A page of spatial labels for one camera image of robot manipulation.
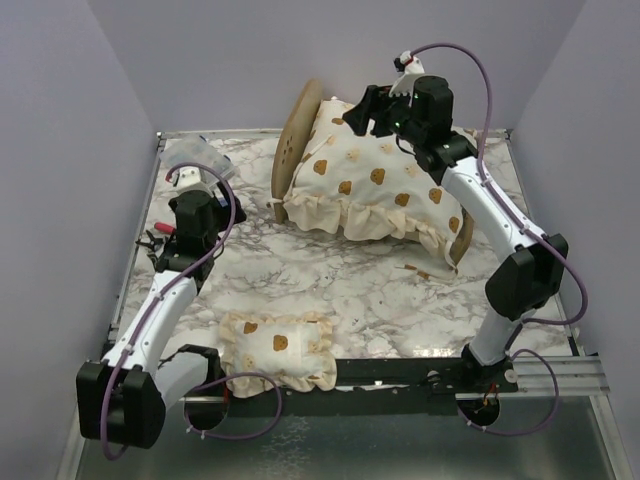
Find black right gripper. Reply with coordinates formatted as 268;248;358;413
342;83;425;146

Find large bear print cushion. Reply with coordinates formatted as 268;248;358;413
264;97;481;281

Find wooden pet bed frame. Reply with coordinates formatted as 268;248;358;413
269;78;476;266

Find small bear print pillow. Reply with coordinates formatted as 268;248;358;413
218;312;337;398

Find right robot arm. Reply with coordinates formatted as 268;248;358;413
342;74;568;391

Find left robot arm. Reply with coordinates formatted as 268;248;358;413
76;182;246;449

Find clear plastic screw box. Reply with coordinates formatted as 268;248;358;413
160;134;236;180

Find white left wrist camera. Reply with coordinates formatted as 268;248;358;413
172;166;212;196

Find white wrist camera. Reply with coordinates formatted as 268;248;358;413
172;166;212;196
389;50;425;97

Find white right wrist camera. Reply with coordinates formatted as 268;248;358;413
389;50;425;97

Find red handled screwdriver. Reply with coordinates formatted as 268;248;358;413
154;222;175;235

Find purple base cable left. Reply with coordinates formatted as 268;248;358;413
184;373;282;442

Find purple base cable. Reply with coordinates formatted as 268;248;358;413
462;348;561;436
184;373;282;442

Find black front mounting rail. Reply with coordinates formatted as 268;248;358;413
184;357;518;424

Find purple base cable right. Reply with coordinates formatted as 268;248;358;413
462;348;561;436

